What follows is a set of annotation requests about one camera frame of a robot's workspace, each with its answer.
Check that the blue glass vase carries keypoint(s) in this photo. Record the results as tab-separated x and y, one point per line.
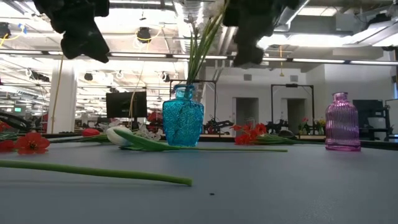
183	121

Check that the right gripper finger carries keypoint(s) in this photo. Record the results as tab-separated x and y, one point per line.
248	53

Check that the white blossom bunch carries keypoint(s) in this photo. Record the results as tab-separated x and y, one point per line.
199	53
149	133

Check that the background black robot arm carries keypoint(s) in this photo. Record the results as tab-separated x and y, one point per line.
217	126

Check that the background flowers in vases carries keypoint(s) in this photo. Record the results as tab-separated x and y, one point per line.
304	123

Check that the pink ribbed glass vase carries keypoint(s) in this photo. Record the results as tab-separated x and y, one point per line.
342	124

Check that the black desk with monitor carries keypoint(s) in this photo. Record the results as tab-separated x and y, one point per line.
367	109

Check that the red blossom bunch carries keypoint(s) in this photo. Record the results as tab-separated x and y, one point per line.
253	132
31	143

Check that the black monitor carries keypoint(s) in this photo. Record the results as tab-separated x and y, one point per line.
124	104

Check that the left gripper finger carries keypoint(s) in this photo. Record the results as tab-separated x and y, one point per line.
84	46

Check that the white building column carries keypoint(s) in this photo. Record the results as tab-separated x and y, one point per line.
66	99

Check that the white artificial tulip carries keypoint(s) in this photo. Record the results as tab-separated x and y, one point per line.
93	171
116	137

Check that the red artificial tulip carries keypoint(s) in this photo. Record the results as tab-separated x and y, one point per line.
90	132

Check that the black ceiling camera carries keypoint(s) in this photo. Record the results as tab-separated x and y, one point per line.
144	34

